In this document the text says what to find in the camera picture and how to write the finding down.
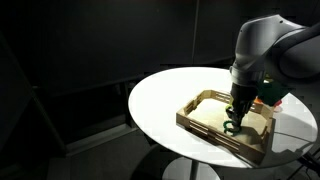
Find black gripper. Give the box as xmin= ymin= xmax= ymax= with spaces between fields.
xmin=227 ymin=82 xmax=260 ymax=132

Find white table pedestal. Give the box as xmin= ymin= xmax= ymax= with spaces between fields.
xmin=162 ymin=156 xmax=221 ymax=180

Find wooden slatted tray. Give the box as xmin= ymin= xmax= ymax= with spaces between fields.
xmin=175 ymin=89 xmax=276 ymax=166

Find black stand legs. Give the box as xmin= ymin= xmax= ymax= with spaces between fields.
xmin=288 ymin=149 xmax=320 ymax=180

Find dark green toothed ring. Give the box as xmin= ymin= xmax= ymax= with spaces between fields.
xmin=222 ymin=119 xmax=243 ymax=136

